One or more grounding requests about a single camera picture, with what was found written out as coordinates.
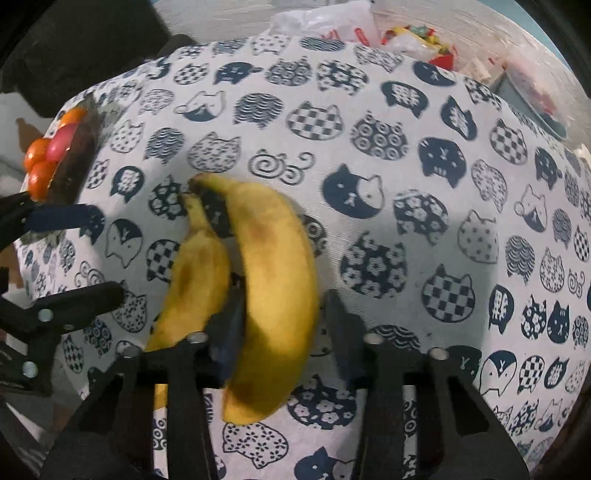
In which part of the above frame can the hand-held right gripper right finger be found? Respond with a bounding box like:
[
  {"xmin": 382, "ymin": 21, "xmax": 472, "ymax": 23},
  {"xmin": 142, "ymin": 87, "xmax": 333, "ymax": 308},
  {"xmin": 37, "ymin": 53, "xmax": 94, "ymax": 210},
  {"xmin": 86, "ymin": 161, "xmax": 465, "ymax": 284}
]
[{"xmin": 323, "ymin": 290, "xmax": 532, "ymax": 480}]

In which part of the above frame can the yellow banana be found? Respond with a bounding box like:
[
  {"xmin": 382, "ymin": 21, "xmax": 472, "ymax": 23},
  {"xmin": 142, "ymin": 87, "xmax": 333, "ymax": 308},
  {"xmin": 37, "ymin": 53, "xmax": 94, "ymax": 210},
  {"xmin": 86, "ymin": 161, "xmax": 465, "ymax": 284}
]
[
  {"xmin": 145, "ymin": 191, "xmax": 232, "ymax": 411},
  {"xmin": 189, "ymin": 173, "xmax": 320, "ymax": 424}
]

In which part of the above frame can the red bag with colourful items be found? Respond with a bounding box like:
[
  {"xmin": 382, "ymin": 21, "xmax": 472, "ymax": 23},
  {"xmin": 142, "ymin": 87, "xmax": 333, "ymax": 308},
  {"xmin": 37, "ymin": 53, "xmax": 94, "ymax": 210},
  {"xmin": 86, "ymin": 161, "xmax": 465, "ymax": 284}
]
[{"xmin": 381, "ymin": 21, "xmax": 459, "ymax": 71}]

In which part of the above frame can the blue-grey bucket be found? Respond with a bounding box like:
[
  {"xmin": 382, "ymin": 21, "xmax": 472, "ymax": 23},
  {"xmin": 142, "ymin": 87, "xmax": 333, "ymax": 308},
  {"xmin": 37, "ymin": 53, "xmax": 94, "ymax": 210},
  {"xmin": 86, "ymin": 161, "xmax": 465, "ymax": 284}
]
[{"xmin": 501, "ymin": 60, "xmax": 570, "ymax": 140}]

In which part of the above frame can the black chair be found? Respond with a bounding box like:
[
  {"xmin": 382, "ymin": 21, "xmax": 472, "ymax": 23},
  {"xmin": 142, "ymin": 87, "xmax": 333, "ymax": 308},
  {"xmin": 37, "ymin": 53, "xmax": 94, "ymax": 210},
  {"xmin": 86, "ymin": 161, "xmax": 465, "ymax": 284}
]
[{"xmin": 2, "ymin": 0, "xmax": 200, "ymax": 118}]

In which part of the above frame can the cat print tablecloth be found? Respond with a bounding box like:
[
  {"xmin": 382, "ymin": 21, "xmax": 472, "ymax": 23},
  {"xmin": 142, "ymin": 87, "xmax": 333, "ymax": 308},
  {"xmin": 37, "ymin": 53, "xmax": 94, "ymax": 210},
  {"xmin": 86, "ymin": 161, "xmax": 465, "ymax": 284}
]
[{"xmin": 14, "ymin": 34, "xmax": 591, "ymax": 480}]

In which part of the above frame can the red apple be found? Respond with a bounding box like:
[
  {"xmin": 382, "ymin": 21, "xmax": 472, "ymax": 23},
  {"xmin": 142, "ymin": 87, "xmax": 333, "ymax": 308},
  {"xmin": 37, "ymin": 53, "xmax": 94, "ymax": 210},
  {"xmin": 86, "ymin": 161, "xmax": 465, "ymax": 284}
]
[{"xmin": 46, "ymin": 124, "xmax": 77, "ymax": 162}]

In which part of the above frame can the white plastic bag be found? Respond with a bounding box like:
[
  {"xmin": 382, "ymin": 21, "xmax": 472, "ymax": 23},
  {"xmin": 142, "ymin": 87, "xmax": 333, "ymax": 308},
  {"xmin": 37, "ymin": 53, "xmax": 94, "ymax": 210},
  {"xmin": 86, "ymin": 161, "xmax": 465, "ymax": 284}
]
[{"xmin": 270, "ymin": 0, "xmax": 385, "ymax": 48}]

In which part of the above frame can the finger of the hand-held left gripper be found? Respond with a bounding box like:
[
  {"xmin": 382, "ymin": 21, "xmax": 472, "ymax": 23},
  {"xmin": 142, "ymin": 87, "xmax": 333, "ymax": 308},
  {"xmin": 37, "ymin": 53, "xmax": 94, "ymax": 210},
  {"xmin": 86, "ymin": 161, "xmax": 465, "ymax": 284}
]
[
  {"xmin": 0, "ymin": 281, "xmax": 126, "ymax": 398},
  {"xmin": 0, "ymin": 191, "xmax": 96, "ymax": 250}
]

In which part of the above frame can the cardboard packaging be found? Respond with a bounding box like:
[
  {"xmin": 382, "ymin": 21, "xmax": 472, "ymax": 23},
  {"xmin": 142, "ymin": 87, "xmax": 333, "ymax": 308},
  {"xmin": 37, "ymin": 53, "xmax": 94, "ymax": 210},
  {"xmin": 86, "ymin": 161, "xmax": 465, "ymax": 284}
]
[{"xmin": 462, "ymin": 46, "xmax": 505, "ymax": 85}]

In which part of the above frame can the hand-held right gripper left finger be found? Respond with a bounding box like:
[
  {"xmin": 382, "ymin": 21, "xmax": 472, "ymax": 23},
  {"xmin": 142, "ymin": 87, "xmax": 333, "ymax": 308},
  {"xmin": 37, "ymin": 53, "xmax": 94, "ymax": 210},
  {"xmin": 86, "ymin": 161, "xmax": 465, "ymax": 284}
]
[{"xmin": 41, "ymin": 277, "xmax": 247, "ymax": 480}]

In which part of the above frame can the glass plate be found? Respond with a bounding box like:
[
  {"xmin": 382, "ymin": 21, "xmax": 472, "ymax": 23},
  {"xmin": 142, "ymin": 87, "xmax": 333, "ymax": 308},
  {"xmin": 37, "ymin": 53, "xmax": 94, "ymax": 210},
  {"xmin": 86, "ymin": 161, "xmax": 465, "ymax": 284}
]
[{"xmin": 44, "ymin": 99, "xmax": 115, "ymax": 207}]

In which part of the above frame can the tiny tangerine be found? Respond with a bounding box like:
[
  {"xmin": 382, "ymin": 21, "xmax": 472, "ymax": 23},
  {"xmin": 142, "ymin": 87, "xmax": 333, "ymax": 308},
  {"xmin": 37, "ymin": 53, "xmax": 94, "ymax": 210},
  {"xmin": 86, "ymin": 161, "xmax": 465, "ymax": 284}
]
[{"xmin": 24, "ymin": 138, "xmax": 51, "ymax": 171}]

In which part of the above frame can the small orange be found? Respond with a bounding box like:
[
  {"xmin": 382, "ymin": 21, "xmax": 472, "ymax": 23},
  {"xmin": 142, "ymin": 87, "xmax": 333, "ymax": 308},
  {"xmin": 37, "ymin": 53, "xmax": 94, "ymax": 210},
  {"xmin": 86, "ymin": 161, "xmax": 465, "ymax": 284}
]
[{"xmin": 28, "ymin": 161, "xmax": 59, "ymax": 204}]

